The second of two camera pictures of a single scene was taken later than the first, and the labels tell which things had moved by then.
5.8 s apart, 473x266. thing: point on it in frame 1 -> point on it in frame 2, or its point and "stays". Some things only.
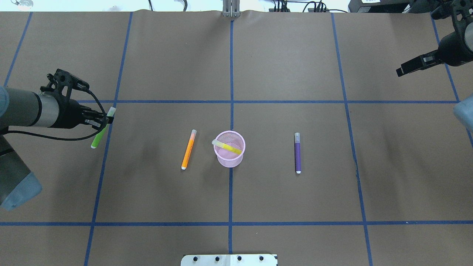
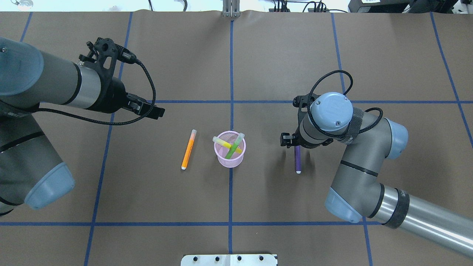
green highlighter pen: (98, 138) -> (228, 155)
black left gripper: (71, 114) -> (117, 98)
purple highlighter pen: (297, 153) stays
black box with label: (379, 6) stays
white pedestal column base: (229, 260) stays
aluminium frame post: (231, 8) stays
